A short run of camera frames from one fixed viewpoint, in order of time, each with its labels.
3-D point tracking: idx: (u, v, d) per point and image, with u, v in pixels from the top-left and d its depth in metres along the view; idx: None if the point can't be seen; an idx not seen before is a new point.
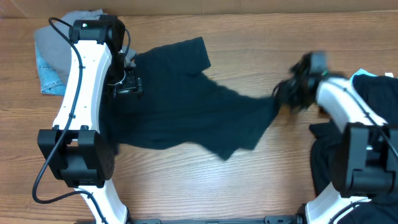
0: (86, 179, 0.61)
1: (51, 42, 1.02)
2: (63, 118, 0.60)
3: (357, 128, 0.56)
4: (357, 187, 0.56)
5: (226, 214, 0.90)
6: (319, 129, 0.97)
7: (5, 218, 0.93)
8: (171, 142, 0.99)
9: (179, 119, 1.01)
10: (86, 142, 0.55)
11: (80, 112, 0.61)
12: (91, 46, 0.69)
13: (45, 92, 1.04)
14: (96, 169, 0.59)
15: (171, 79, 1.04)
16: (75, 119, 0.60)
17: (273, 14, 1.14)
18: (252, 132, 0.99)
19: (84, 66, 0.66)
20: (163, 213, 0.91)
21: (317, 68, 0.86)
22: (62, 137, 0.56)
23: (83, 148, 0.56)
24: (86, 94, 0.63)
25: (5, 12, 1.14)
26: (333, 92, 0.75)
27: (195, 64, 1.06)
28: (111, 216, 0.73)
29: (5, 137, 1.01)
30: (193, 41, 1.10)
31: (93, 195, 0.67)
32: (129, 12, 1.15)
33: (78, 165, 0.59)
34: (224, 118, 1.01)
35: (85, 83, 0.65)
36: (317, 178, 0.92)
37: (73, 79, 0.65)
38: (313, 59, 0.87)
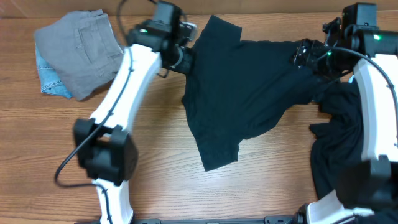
0: (107, 175, 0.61)
1: (52, 42, 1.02)
2: (102, 112, 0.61)
3: (379, 168, 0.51)
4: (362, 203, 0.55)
5: (226, 214, 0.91)
6: (319, 129, 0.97)
7: (6, 218, 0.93)
8: (213, 127, 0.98)
9: (218, 102, 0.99)
10: (117, 140, 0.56)
11: (120, 110, 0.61)
12: (146, 53, 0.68)
13: (45, 92, 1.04)
14: (118, 168, 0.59)
15: (211, 63, 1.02)
16: (114, 115, 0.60)
17: (273, 14, 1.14)
18: (259, 127, 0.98)
19: (133, 70, 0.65)
20: (163, 212, 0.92)
21: (364, 25, 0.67)
22: (96, 130, 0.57)
23: (113, 146, 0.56)
24: (129, 96, 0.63)
25: (5, 12, 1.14)
26: (374, 79, 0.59)
27: (234, 39, 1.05)
28: (117, 216, 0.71)
29: (5, 138, 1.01)
30: (206, 28, 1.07)
31: (108, 190, 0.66)
32: (129, 12, 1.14)
33: (102, 160, 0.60)
34: (277, 84, 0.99)
35: (130, 85, 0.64)
36: (317, 177, 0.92)
37: (120, 78, 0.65)
38: (358, 10, 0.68)
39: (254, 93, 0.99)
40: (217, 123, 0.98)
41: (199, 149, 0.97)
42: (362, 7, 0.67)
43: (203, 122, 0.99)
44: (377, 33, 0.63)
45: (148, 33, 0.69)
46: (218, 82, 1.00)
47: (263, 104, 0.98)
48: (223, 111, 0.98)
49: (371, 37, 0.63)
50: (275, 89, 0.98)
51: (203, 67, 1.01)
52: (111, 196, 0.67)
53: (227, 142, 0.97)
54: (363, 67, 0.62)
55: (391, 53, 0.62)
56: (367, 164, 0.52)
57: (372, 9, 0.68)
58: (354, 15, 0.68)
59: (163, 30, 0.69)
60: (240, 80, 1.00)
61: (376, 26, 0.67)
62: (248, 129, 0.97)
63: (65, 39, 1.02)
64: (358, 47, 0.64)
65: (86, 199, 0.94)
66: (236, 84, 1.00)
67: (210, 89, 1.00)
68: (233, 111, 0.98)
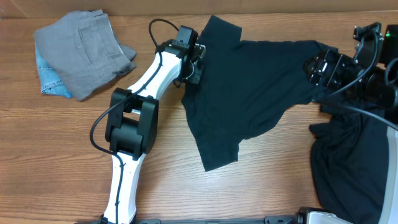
0: (130, 145, 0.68)
1: (52, 42, 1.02)
2: (137, 86, 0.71)
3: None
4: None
5: (226, 214, 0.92)
6: (320, 129, 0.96)
7: (6, 218, 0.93)
8: (213, 127, 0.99)
9: (218, 103, 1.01)
10: (147, 106, 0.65)
11: (152, 88, 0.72)
12: (171, 57, 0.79)
13: (45, 92, 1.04)
14: (142, 136, 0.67)
15: (212, 64, 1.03)
16: (146, 90, 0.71)
17: (273, 14, 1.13)
18: (258, 127, 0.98)
19: (162, 65, 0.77)
20: (163, 212, 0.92)
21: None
22: (129, 97, 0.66)
23: (143, 112, 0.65)
24: (157, 81, 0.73)
25: (5, 12, 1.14)
26: None
27: (234, 40, 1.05)
28: (124, 201, 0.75)
29: (5, 138, 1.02)
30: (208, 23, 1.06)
31: (124, 166, 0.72)
32: (129, 12, 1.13)
33: (129, 129, 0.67)
34: (275, 86, 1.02)
35: (158, 75, 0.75)
36: (317, 177, 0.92)
37: (152, 68, 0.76)
38: None
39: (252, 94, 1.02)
40: (217, 123, 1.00)
41: (199, 150, 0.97)
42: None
43: (204, 122, 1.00)
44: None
45: (174, 46, 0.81)
46: (217, 83, 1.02)
47: (262, 104, 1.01)
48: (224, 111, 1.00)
49: None
50: (273, 92, 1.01)
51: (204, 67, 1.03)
52: (126, 172, 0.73)
53: (227, 142, 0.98)
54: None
55: None
56: None
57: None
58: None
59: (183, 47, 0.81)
60: (240, 81, 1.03)
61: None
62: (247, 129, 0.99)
63: (65, 39, 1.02)
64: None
65: (86, 199, 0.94)
66: (236, 85, 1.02)
67: (210, 89, 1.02)
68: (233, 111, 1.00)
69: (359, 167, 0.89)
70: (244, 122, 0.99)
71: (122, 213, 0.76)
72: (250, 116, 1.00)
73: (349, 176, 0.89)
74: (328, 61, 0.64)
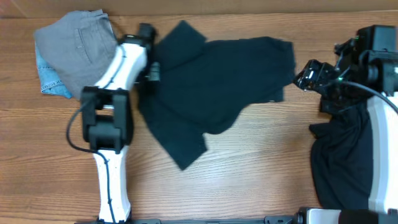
0: (109, 140, 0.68)
1: (52, 42, 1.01)
2: (104, 81, 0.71)
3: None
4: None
5: (226, 214, 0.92)
6: (319, 129, 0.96)
7: (6, 218, 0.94)
8: (175, 127, 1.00)
9: (183, 104, 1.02)
10: (118, 98, 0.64)
11: (119, 80, 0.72)
12: (132, 48, 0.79)
13: (45, 92, 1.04)
14: (120, 129, 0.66)
15: (176, 63, 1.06)
16: (114, 83, 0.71)
17: (273, 14, 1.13)
18: (219, 127, 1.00)
19: (125, 56, 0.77)
20: (163, 212, 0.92)
21: (382, 50, 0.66)
22: (99, 93, 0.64)
23: (117, 106, 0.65)
24: (124, 73, 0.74)
25: (5, 12, 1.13)
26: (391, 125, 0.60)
27: (196, 42, 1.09)
28: (117, 198, 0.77)
29: (5, 138, 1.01)
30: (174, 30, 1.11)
31: (109, 162, 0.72)
32: (129, 12, 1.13)
33: (106, 126, 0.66)
34: (235, 88, 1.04)
35: (124, 68, 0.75)
36: (317, 177, 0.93)
37: (115, 61, 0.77)
38: (375, 33, 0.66)
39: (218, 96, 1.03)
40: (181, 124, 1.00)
41: (166, 149, 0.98)
42: (379, 32, 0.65)
43: (169, 122, 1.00)
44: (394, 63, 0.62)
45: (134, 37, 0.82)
46: (181, 84, 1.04)
47: (225, 106, 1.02)
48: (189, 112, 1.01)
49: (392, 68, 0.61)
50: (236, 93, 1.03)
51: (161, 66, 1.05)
52: (112, 168, 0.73)
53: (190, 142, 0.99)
54: (379, 105, 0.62)
55: None
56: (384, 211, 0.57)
57: (390, 33, 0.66)
58: (369, 39, 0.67)
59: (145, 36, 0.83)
60: (207, 83, 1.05)
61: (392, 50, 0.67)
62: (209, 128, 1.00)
63: (65, 39, 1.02)
64: (377, 78, 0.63)
65: (86, 200, 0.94)
66: (204, 88, 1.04)
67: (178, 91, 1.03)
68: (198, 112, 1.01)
69: (359, 167, 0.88)
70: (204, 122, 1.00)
71: (117, 211, 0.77)
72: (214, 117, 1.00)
73: (349, 175, 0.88)
74: (313, 70, 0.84)
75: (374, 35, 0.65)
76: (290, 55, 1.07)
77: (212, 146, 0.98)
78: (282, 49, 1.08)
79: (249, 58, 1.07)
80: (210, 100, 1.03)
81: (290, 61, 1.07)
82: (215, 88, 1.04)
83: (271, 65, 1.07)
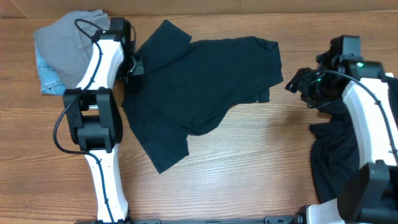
0: (99, 140, 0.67)
1: (51, 42, 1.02)
2: (84, 82, 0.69)
3: (378, 171, 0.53)
4: (365, 218, 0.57)
5: (226, 214, 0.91)
6: (319, 129, 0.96)
7: (6, 218, 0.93)
8: (160, 127, 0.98)
9: (171, 104, 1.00)
10: (101, 98, 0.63)
11: (100, 79, 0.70)
12: (107, 43, 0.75)
13: (45, 92, 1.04)
14: (108, 127, 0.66)
15: (160, 63, 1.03)
16: (95, 83, 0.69)
17: (273, 14, 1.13)
18: (204, 126, 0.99)
19: (102, 53, 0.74)
20: (163, 212, 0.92)
21: (349, 55, 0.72)
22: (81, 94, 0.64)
23: (101, 105, 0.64)
24: (103, 70, 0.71)
25: (5, 12, 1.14)
26: (362, 99, 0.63)
27: (180, 42, 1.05)
28: (113, 198, 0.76)
29: (5, 138, 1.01)
30: (161, 26, 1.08)
31: (101, 162, 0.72)
32: (129, 12, 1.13)
33: (94, 126, 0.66)
34: (222, 86, 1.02)
35: (102, 65, 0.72)
36: (316, 177, 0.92)
37: (94, 60, 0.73)
38: (345, 42, 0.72)
39: (205, 95, 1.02)
40: (168, 123, 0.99)
41: (150, 150, 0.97)
42: (347, 40, 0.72)
43: (158, 122, 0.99)
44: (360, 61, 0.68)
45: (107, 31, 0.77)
46: (172, 83, 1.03)
47: (211, 105, 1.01)
48: (178, 111, 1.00)
49: (356, 65, 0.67)
50: (223, 93, 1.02)
51: (146, 66, 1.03)
52: (105, 167, 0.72)
53: (175, 142, 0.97)
54: (349, 87, 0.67)
55: (375, 78, 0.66)
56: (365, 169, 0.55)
57: (357, 42, 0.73)
58: (339, 46, 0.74)
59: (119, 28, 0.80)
60: (198, 81, 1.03)
61: (359, 56, 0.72)
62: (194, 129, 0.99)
63: (65, 39, 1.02)
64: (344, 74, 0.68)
65: (86, 199, 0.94)
66: (194, 87, 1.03)
67: (168, 90, 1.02)
68: (185, 112, 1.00)
69: None
70: (191, 122, 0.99)
71: (114, 210, 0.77)
72: (199, 116, 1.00)
73: (349, 175, 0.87)
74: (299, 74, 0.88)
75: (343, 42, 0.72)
76: (274, 55, 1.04)
77: (212, 146, 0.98)
78: (268, 49, 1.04)
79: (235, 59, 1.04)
80: (195, 102, 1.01)
81: (275, 60, 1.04)
82: (201, 89, 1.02)
83: (258, 64, 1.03)
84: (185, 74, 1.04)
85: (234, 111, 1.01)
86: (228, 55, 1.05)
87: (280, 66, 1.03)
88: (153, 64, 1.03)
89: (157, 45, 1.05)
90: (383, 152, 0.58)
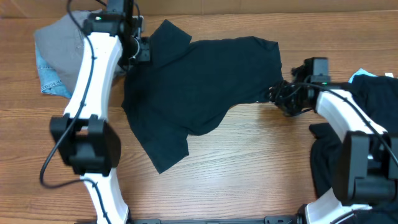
0: (92, 165, 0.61)
1: (51, 42, 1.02)
2: (74, 105, 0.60)
3: (359, 139, 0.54)
4: (359, 196, 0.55)
5: (226, 214, 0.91)
6: (320, 129, 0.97)
7: (6, 218, 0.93)
8: (160, 127, 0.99)
9: (171, 104, 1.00)
10: (94, 130, 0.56)
11: (92, 101, 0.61)
12: (103, 38, 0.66)
13: (45, 92, 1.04)
14: (103, 157, 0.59)
15: (161, 63, 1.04)
16: (86, 106, 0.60)
17: (273, 14, 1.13)
18: (205, 126, 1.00)
19: (96, 57, 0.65)
20: (163, 212, 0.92)
21: (318, 74, 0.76)
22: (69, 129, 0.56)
23: (92, 137, 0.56)
24: (97, 83, 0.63)
25: (5, 12, 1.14)
26: (333, 102, 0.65)
27: (181, 44, 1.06)
28: (112, 211, 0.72)
29: (5, 138, 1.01)
30: (161, 27, 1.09)
31: (97, 184, 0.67)
32: None
33: (85, 152, 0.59)
34: (222, 86, 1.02)
35: (97, 71, 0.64)
36: (317, 178, 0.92)
37: (84, 70, 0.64)
38: (315, 63, 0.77)
39: (206, 95, 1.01)
40: (168, 123, 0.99)
41: (150, 150, 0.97)
42: (316, 61, 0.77)
43: (158, 122, 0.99)
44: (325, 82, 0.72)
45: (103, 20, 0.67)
46: (172, 82, 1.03)
47: (211, 106, 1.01)
48: (178, 111, 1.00)
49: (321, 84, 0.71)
50: (223, 93, 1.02)
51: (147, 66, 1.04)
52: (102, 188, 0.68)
53: (175, 142, 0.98)
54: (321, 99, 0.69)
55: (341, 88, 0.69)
56: (347, 139, 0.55)
57: (326, 63, 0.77)
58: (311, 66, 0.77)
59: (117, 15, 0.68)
60: (198, 81, 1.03)
61: (328, 75, 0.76)
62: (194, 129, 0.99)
63: (64, 39, 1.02)
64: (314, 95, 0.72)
65: (86, 200, 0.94)
66: (194, 87, 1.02)
67: (168, 90, 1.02)
68: (185, 111, 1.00)
69: None
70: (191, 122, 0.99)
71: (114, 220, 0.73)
72: (199, 116, 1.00)
73: None
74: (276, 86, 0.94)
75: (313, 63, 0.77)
76: (274, 55, 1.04)
77: (212, 146, 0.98)
78: (268, 50, 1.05)
79: (235, 59, 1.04)
80: (195, 102, 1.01)
81: (275, 61, 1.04)
82: (203, 89, 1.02)
83: (258, 65, 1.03)
84: (185, 74, 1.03)
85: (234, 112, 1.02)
86: (229, 55, 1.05)
87: (280, 66, 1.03)
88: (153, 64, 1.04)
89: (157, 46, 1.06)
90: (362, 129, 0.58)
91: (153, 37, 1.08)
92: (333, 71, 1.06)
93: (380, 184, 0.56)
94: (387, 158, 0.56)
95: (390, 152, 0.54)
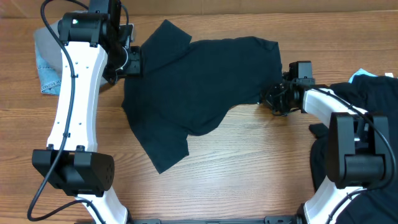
0: (86, 188, 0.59)
1: (51, 42, 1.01)
2: (58, 136, 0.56)
3: (344, 116, 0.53)
4: (350, 177, 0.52)
5: (226, 214, 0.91)
6: (319, 129, 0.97)
7: (5, 218, 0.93)
8: (161, 127, 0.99)
9: (171, 104, 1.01)
10: (79, 165, 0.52)
11: (76, 130, 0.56)
12: (84, 49, 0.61)
13: (45, 92, 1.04)
14: (94, 184, 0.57)
15: (163, 64, 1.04)
16: (70, 138, 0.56)
17: (273, 14, 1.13)
18: (206, 126, 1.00)
19: (76, 76, 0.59)
20: (163, 213, 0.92)
21: (303, 78, 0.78)
22: (55, 163, 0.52)
23: (79, 167, 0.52)
24: (81, 105, 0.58)
25: (5, 12, 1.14)
26: (316, 96, 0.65)
27: (181, 44, 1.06)
28: (111, 219, 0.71)
29: (5, 138, 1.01)
30: (160, 27, 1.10)
31: (92, 202, 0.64)
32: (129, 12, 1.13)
33: (75, 177, 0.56)
34: (223, 86, 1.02)
35: (79, 93, 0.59)
36: (316, 177, 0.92)
37: (65, 90, 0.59)
38: (300, 66, 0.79)
39: (206, 95, 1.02)
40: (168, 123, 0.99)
41: (151, 150, 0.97)
42: (301, 65, 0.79)
43: (158, 121, 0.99)
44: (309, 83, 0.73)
45: (81, 23, 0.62)
46: (172, 82, 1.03)
47: (212, 106, 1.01)
48: (178, 111, 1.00)
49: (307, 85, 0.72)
50: (224, 93, 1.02)
51: (148, 66, 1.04)
52: (97, 205, 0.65)
53: (175, 142, 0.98)
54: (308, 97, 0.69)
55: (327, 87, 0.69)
56: (333, 121, 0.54)
57: (310, 66, 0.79)
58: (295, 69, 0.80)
59: (97, 17, 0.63)
60: (198, 81, 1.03)
61: (313, 78, 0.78)
62: (194, 129, 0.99)
63: None
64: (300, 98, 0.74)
65: None
66: (194, 87, 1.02)
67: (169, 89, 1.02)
68: (185, 111, 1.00)
69: None
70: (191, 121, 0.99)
71: None
72: (200, 116, 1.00)
73: None
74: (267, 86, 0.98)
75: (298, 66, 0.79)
76: (274, 55, 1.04)
77: (212, 146, 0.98)
78: (268, 50, 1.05)
79: (236, 60, 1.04)
80: (196, 102, 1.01)
81: (275, 61, 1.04)
82: (203, 89, 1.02)
83: (258, 65, 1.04)
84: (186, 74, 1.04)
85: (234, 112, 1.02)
86: (229, 55, 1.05)
87: (280, 66, 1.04)
88: (154, 64, 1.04)
89: (157, 46, 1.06)
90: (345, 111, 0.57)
91: (152, 36, 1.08)
92: (333, 71, 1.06)
93: (370, 163, 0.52)
94: (372, 135, 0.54)
95: (374, 126, 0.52)
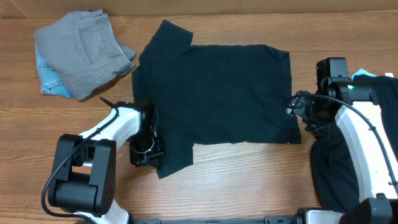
0: (83, 206, 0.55)
1: (52, 42, 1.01)
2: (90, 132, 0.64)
3: (380, 207, 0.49)
4: None
5: (226, 214, 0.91)
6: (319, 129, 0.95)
7: (6, 218, 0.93)
8: (163, 129, 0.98)
9: (175, 105, 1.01)
10: (101, 147, 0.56)
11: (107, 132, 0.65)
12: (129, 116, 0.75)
13: (45, 92, 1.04)
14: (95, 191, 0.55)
15: (163, 65, 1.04)
16: (100, 134, 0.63)
17: (273, 14, 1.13)
18: (208, 128, 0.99)
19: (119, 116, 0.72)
20: (163, 212, 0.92)
21: (337, 76, 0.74)
22: (81, 144, 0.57)
23: (98, 157, 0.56)
24: (115, 126, 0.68)
25: (5, 12, 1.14)
26: (356, 125, 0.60)
27: (183, 45, 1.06)
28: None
29: (5, 138, 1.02)
30: (161, 26, 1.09)
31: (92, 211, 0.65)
32: (129, 12, 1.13)
33: (76, 190, 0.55)
34: (226, 88, 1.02)
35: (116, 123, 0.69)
36: (318, 178, 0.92)
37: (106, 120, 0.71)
38: (331, 65, 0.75)
39: (210, 98, 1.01)
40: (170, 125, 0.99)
41: None
42: (333, 61, 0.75)
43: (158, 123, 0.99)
44: (351, 83, 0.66)
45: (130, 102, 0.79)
46: (175, 84, 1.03)
47: (214, 108, 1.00)
48: (180, 112, 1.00)
49: (346, 88, 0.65)
50: (226, 96, 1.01)
51: (151, 68, 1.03)
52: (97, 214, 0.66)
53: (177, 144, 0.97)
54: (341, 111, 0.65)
55: (367, 100, 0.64)
56: (365, 203, 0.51)
57: (343, 63, 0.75)
58: (326, 69, 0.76)
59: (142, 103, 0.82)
60: (200, 82, 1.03)
61: (347, 76, 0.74)
62: (196, 130, 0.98)
63: (65, 39, 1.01)
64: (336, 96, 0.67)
65: None
66: (196, 88, 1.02)
67: (172, 91, 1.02)
68: (187, 112, 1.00)
69: None
70: (193, 123, 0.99)
71: None
72: (203, 117, 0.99)
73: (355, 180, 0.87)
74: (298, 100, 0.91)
75: (329, 65, 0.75)
76: (285, 65, 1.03)
77: (212, 146, 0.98)
78: (278, 58, 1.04)
79: (240, 64, 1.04)
80: (198, 106, 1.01)
81: (285, 71, 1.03)
82: (205, 91, 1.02)
83: (267, 73, 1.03)
84: (188, 77, 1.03)
85: (241, 119, 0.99)
86: (231, 56, 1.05)
87: (290, 78, 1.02)
88: (155, 65, 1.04)
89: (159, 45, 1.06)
90: (382, 185, 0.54)
91: (155, 37, 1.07)
92: None
93: None
94: None
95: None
